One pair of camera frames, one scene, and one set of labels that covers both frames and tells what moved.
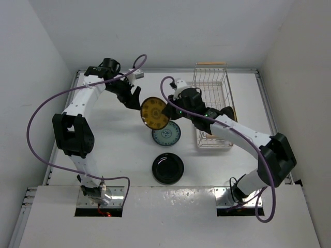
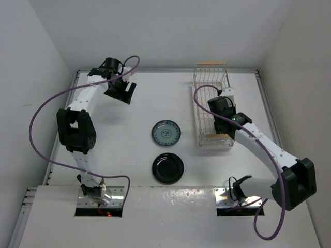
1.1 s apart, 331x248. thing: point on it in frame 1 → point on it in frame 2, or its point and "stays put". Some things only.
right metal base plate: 223,198 stays put
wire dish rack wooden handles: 212,79 stays put
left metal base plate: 117,200 stays put
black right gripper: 171,113 → 234,108
